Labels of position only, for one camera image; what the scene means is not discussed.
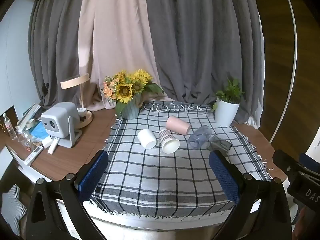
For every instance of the ribbed grey-green vase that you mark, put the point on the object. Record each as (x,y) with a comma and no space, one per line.
(131,110)

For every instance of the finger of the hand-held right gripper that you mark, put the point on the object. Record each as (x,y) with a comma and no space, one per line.
(310,161)
(283,161)

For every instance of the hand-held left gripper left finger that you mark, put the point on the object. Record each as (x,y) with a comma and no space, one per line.
(93,173)

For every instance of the stack of books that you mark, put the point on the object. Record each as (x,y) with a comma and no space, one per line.
(28,113)

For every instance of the grey curtain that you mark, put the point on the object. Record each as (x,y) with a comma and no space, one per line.
(200,42)
(57,42)

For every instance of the clear blue plastic cup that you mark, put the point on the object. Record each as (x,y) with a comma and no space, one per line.
(197,137)

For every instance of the sunflower bouquet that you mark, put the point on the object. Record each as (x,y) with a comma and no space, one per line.
(125,91)

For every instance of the patterned paper cup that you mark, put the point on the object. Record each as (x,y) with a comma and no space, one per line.
(167,140)

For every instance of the checked grey tablecloth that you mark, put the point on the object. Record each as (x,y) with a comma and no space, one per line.
(162,180)

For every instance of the striped star cushion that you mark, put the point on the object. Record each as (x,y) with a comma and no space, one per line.
(12,205)

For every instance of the clear water bottle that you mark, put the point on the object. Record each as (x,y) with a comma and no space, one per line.
(8,127)

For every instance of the wooden desk lamp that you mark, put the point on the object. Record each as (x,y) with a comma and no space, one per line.
(75,81)

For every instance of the pink curtain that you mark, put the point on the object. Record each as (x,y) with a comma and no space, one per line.
(117,35)

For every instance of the white remote control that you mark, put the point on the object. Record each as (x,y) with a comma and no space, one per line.
(33,155)
(53,147)

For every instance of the blue packet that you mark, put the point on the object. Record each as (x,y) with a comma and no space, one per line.
(40,131)

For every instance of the white curved tube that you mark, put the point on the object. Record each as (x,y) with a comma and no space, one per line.
(295,42)

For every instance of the green leafy plant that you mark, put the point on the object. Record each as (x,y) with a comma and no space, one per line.
(231,92)

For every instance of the white cup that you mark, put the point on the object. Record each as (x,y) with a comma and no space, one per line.
(146,137)

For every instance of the tape roll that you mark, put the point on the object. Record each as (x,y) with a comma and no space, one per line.
(30,123)

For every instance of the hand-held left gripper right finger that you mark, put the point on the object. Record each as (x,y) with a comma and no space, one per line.
(223,177)

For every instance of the grey projector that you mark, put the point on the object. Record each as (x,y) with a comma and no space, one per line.
(57,115)

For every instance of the pink cup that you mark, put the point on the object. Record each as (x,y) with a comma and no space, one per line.
(177,125)

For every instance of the white plant pot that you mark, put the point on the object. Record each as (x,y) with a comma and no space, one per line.
(225,112)

